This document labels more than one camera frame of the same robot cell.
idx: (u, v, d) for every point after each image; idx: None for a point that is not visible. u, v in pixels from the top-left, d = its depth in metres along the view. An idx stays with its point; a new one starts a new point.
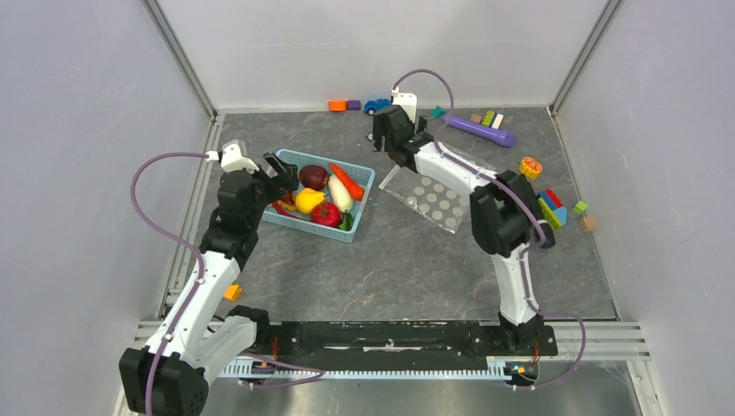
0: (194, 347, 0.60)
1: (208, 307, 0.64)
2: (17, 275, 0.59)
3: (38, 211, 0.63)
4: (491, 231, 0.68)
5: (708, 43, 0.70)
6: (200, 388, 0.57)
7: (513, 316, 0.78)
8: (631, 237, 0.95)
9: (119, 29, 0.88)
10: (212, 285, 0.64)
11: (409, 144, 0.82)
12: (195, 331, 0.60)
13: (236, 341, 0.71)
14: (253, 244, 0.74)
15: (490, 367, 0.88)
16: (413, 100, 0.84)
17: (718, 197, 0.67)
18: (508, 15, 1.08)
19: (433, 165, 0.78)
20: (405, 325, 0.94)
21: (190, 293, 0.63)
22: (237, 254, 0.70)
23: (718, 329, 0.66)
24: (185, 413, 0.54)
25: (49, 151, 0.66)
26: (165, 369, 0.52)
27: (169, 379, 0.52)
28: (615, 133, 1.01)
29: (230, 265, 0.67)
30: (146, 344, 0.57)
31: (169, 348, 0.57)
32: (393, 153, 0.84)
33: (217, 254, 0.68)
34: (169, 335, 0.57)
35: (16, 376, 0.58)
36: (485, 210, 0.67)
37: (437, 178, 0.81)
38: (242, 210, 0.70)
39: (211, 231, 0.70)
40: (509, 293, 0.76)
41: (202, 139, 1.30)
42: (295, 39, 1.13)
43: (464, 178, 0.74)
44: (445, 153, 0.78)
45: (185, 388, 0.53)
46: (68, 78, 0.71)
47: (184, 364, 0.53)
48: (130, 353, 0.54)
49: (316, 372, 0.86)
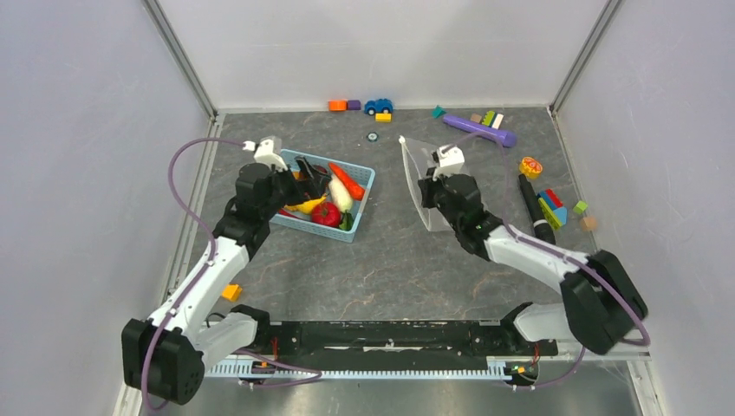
0: (195, 327, 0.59)
1: (214, 289, 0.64)
2: (17, 275, 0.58)
3: (39, 210, 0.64)
4: (598, 329, 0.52)
5: (709, 42, 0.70)
6: (198, 369, 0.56)
7: (529, 334, 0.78)
8: (631, 237, 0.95)
9: (119, 30, 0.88)
10: (221, 269, 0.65)
11: (474, 228, 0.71)
12: (198, 311, 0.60)
13: (235, 336, 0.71)
14: (263, 237, 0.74)
15: (490, 367, 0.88)
16: (459, 160, 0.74)
17: (719, 198, 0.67)
18: (509, 16, 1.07)
19: (509, 250, 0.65)
20: (405, 325, 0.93)
21: (198, 274, 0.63)
22: (249, 243, 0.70)
23: (718, 330, 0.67)
24: (179, 392, 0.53)
25: (49, 152, 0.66)
26: (165, 341, 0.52)
27: (168, 354, 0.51)
28: (615, 133, 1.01)
29: (240, 253, 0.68)
30: (150, 317, 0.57)
31: (172, 322, 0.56)
32: (462, 238, 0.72)
33: (227, 240, 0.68)
34: (173, 310, 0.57)
35: (17, 373, 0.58)
36: (581, 299, 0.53)
37: (516, 266, 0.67)
38: (256, 201, 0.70)
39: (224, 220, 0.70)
40: (546, 329, 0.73)
41: (202, 139, 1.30)
42: (295, 39, 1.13)
43: (548, 263, 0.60)
44: (519, 236, 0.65)
45: (184, 363, 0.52)
46: (67, 79, 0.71)
47: (185, 339, 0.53)
48: (133, 324, 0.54)
49: (315, 373, 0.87)
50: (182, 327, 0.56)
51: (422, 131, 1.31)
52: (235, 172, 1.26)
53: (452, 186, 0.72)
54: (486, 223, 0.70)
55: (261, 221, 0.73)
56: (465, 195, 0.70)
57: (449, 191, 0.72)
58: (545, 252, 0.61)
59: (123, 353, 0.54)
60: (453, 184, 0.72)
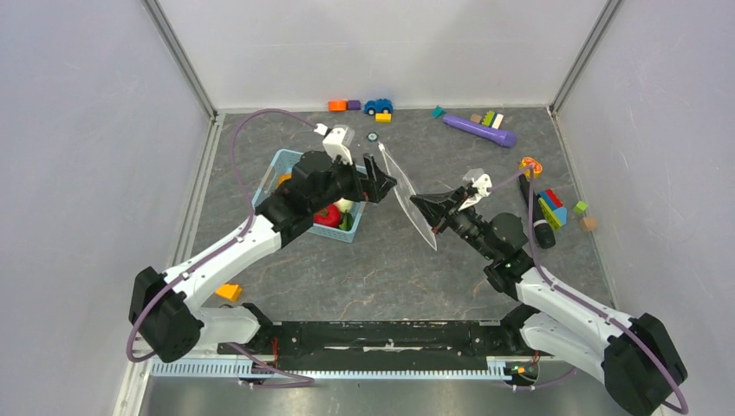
0: (202, 296, 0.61)
1: (233, 266, 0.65)
2: (17, 276, 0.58)
3: (38, 210, 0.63)
4: (638, 394, 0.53)
5: (709, 43, 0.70)
6: (190, 336, 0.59)
7: (530, 337, 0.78)
8: (631, 237, 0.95)
9: (119, 29, 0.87)
10: (248, 247, 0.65)
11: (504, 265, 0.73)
12: (209, 282, 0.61)
13: (230, 328, 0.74)
14: (302, 229, 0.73)
15: (490, 367, 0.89)
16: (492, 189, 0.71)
17: (719, 198, 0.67)
18: (509, 16, 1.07)
19: (543, 298, 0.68)
20: (405, 325, 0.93)
21: (224, 246, 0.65)
22: (285, 230, 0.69)
23: (718, 330, 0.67)
24: (165, 352, 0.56)
25: (48, 151, 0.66)
26: (168, 303, 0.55)
27: (165, 315, 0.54)
28: (615, 133, 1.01)
29: (272, 238, 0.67)
30: (165, 271, 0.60)
31: (180, 285, 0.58)
32: (491, 275, 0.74)
33: (266, 222, 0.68)
34: (185, 275, 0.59)
35: (18, 373, 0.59)
36: (628, 368, 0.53)
37: (546, 312, 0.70)
38: (308, 191, 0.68)
39: (272, 198, 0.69)
40: (551, 344, 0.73)
41: (202, 139, 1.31)
42: (295, 38, 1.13)
43: (588, 321, 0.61)
44: (556, 284, 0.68)
45: (177, 328, 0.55)
46: (67, 78, 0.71)
47: (185, 308, 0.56)
48: (149, 273, 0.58)
49: (306, 380, 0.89)
50: (186, 293, 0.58)
51: (422, 131, 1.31)
52: (235, 172, 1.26)
53: (500, 230, 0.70)
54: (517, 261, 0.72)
55: (306, 212, 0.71)
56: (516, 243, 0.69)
57: (497, 237, 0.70)
58: (586, 309, 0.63)
59: (133, 294, 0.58)
60: (503, 228, 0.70)
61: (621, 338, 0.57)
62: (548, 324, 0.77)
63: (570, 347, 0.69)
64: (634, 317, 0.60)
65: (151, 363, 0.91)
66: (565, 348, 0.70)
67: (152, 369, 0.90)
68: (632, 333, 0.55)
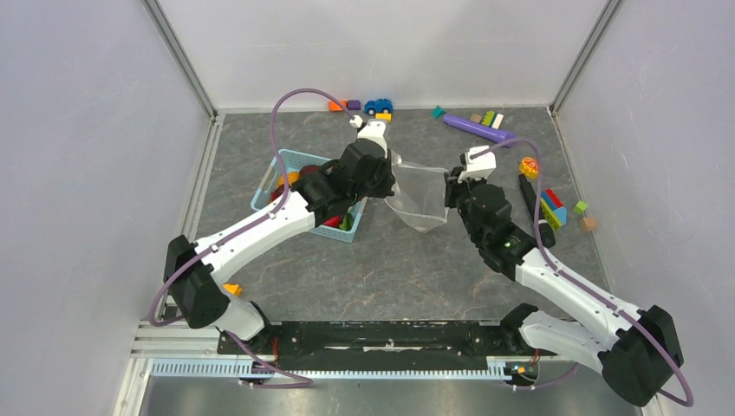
0: (231, 269, 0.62)
1: (264, 242, 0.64)
2: (16, 276, 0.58)
3: (39, 210, 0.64)
4: (638, 386, 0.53)
5: (709, 42, 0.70)
6: (217, 306, 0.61)
7: (527, 334, 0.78)
8: (631, 237, 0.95)
9: (119, 29, 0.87)
10: (280, 225, 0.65)
11: (502, 245, 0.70)
12: (237, 256, 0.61)
13: (240, 319, 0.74)
14: (338, 211, 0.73)
15: (490, 367, 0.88)
16: (485, 165, 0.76)
17: (719, 197, 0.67)
18: (509, 16, 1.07)
19: (544, 282, 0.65)
20: (405, 325, 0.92)
21: (256, 220, 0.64)
22: (319, 211, 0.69)
23: (718, 329, 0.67)
24: (192, 319, 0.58)
25: (49, 152, 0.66)
26: (196, 273, 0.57)
27: (191, 286, 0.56)
28: (615, 133, 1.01)
29: (307, 217, 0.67)
30: (198, 241, 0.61)
31: (209, 257, 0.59)
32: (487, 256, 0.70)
33: (302, 199, 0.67)
34: (215, 247, 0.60)
35: (19, 373, 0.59)
36: (635, 364, 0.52)
37: (546, 295, 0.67)
38: (354, 174, 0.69)
39: (313, 175, 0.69)
40: (553, 343, 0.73)
41: (202, 139, 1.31)
42: (295, 38, 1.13)
43: (595, 313, 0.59)
44: (561, 269, 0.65)
45: (202, 299, 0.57)
46: (66, 78, 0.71)
47: (211, 280, 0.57)
48: (179, 242, 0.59)
49: (305, 380, 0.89)
50: (213, 265, 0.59)
51: (422, 131, 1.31)
52: (236, 172, 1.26)
53: (479, 200, 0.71)
54: (517, 242, 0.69)
55: (345, 196, 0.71)
56: (494, 211, 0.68)
57: (477, 205, 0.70)
58: (593, 298, 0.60)
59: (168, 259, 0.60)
60: (482, 196, 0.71)
61: (630, 333, 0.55)
62: (546, 321, 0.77)
63: (570, 344, 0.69)
64: (644, 309, 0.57)
65: (151, 363, 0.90)
66: (564, 347, 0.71)
67: (152, 369, 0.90)
68: (642, 327, 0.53)
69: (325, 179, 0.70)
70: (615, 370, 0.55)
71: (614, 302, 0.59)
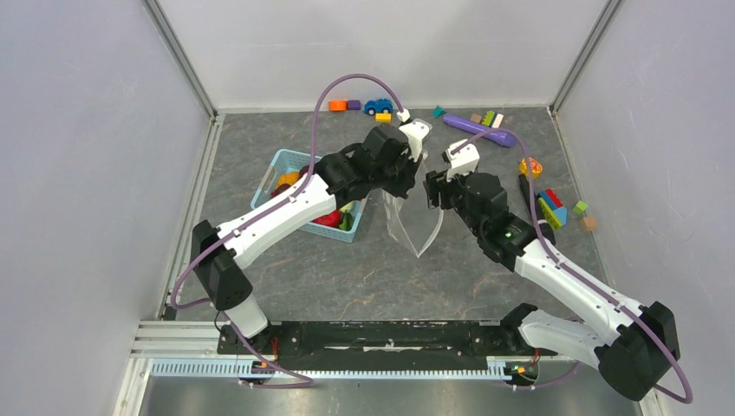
0: (254, 253, 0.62)
1: (285, 225, 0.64)
2: (16, 276, 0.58)
3: (39, 209, 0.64)
4: (637, 383, 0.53)
5: (708, 42, 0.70)
6: (242, 289, 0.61)
7: (526, 333, 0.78)
8: (631, 237, 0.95)
9: (120, 29, 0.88)
10: (300, 208, 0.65)
11: (502, 236, 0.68)
12: (259, 241, 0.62)
13: (249, 312, 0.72)
14: (359, 194, 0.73)
15: (490, 367, 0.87)
16: (471, 158, 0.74)
17: (719, 197, 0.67)
18: (509, 16, 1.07)
19: (545, 275, 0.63)
20: (405, 325, 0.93)
21: (276, 204, 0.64)
22: (341, 193, 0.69)
23: (717, 330, 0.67)
24: (219, 301, 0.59)
25: (49, 151, 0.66)
26: (219, 256, 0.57)
27: (216, 269, 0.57)
28: (615, 133, 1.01)
29: (326, 201, 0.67)
30: (220, 225, 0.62)
31: (231, 242, 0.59)
32: (487, 244, 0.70)
33: (322, 182, 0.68)
34: (237, 231, 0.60)
35: (19, 373, 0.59)
36: (634, 360, 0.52)
37: (544, 288, 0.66)
38: (376, 159, 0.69)
39: (334, 158, 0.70)
40: (553, 341, 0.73)
41: (202, 139, 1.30)
42: (295, 38, 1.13)
43: (596, 308, 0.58)
44: (562, 262, 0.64)
45: (228, 282, 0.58)
46: (67, 78, 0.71)
47: (234, 264, 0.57)
48: (204, 226, 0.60)
49: (306, 380, 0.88)
50: (237, 250, 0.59)
51: None
52: (236, 172, 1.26)
53: (475, 188, 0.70)
54: (517, 231, 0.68)
55: (366, 179, 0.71)
56: (491, 198, 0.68)
57: (471, 194, 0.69)
58: (594, 293, 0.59)
59: (193, 244, 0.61)
60: (474, 184, 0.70)
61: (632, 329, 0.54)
62: (545, 319, 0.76)
63: (570, 343, 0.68)
64: (645, 306, 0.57)
65: (151, 363, 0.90)
66: (564, 347, 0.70)
67: (152, 369, 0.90)
68: (644, 323, 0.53)
69: (347, 162, 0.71)
70: (611, 363, 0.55)
71: (614, 296, 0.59)
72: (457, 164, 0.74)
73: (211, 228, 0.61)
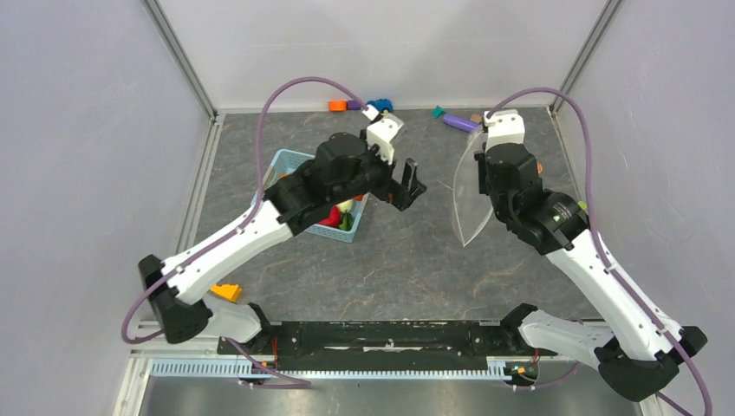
0: (202, 288, 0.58)
1: (236, 257, 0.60)
2: (15, 276, 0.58)
3: (39, 209, 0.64)
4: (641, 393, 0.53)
5: (709, 43, 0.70)
6: (196, 321, 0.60)
7: (524, 331, 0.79)
8: (630, 237, 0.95)
9: (119, 29, 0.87)
10: (248, 240, 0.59)
11: (547, 216, 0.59)
12: (206, 276, 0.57)
13: (231, 324, 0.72)
14: (320, 219, 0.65)
15: (490, 367, 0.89)
16: (514, 128, 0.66)
17: (719, 197, 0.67)
18: (508, 16, 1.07)
19: (589, 277, 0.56)
20: (405, 325, 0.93)
21: (224, 237, 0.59)
22: (295, 220, 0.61)
23: (718, 331, 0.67)
24: (169, 335, 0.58)
25: (49, 152, 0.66)
26: (162, 296, 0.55)
27: (159, 308, 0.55)
28: (615, 133, 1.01)
29: (277, 230, 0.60)
30: (165, 260, 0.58)
31: (174, 279, 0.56)
32: (525, 226, 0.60)
33: (274, 210, 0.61)
34: (180, 268, 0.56)
35: (17, 373, 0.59)
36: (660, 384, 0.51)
37: (578, 283, 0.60)
38: (330, 179, 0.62)
39: (287, 179, 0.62)
40: (554, 341, 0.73)
41: (202, 139, 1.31)
42: (295, 38, 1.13)
43: (638, 325, 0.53)
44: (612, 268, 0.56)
45: (173, 320, 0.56)
46: (66, 79, 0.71)
47: (178, 304, 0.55)
48: (151, 262, 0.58)
49: (303, 380, 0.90)
50: (179, 288, 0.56)
51: (422, 131, 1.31)
52: (236, 172, 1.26)
53: (497, 158, 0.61)
54: (565, 214, 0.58)
55: (325, 200, 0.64)
56: (518, 165, 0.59)
57: (493, 165, 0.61)
58: (638, 309, 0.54)
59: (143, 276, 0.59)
60: (498, 156, 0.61)
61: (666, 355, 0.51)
62: (545, 320, 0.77)
63: (570, 343, 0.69)
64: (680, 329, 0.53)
65: (150, 363, 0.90)
66: (564, 345, 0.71)
67: (152, 369, 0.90)
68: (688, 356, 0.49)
69: (302, 183, 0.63)
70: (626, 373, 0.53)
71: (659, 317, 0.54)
72: (496, 130, 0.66)
73: (156, 263, 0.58)
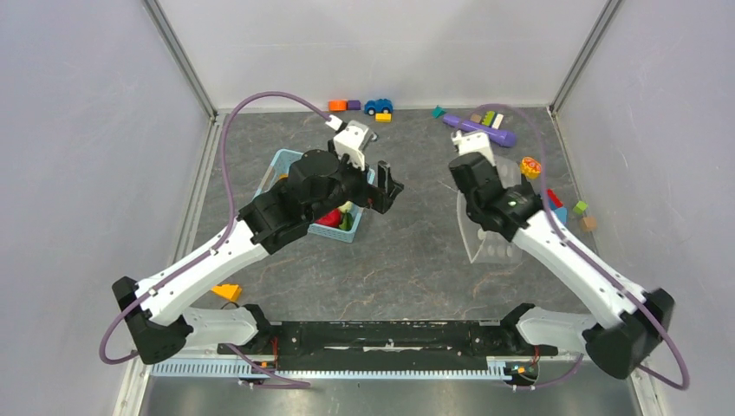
0: (177, 308, 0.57)
1: (211, 277, 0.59)
2: (15, 276, 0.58)
3: (40, 210, 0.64)
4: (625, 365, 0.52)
5: (709, 43, 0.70)
6: (173, 341, 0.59)
7: (521, 326, 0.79)
8: (630, 237, 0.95)
9: (119, 30, 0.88)
10: (222, 261, 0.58)
11: (504, 204, 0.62)
12: (181, 298, 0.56)
13: (223, 333, 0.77)
14: (298, 236, 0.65)
15: (490, 367, 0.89)
16: (482, 144, 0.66)
17: (718, 198, 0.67)
18: (508, 16, 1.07)
19: (549, 253, 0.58)
20: (405, 325, 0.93)
21: (198, 257, 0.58)
22: (269, 239, 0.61)
23: (718, 331, 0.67)
24: (146, 357, 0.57)
25: (49, 152, 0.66)
26: (134, 321, 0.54)
27: (134, 332, 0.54)
28: (615, 133, 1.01)
29: (251, 250, 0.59)
30: (139, 282, 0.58)
31: (147, 302, 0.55)
32: (487, 218, 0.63)
33: (249, 229, 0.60)
34: (153, 292, 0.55)
35: (17, 373, 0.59)
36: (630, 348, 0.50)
37: (547, 266, 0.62)
38: (305, 195, 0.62)
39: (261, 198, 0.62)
40: (550, 333, 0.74)
41: (202, 139, 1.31)
42: (295, 38, 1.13)
43: (601, 291, 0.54)
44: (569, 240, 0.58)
45: (148, 342, 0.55)
46: (66, 79, 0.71)
47: (151, 328, 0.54)
48: (122, 286, 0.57)
49: (306, 381, 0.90)
50: (152, 312, 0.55)
51: (422, 131, 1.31)
52: (236, 172, 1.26)
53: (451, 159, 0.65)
54: (520, 200, 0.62)
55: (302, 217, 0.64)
56: (471, 165, 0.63)
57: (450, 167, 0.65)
58: (599, 275, 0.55)
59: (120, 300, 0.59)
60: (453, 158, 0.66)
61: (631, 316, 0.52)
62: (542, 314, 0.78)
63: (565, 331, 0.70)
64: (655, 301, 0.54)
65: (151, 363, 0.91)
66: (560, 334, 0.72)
67: (152, 369, 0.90)
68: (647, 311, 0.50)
69: (277, 201, 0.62)
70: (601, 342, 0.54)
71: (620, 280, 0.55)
72: (465, 148, 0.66)
73: (130, 285, 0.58)
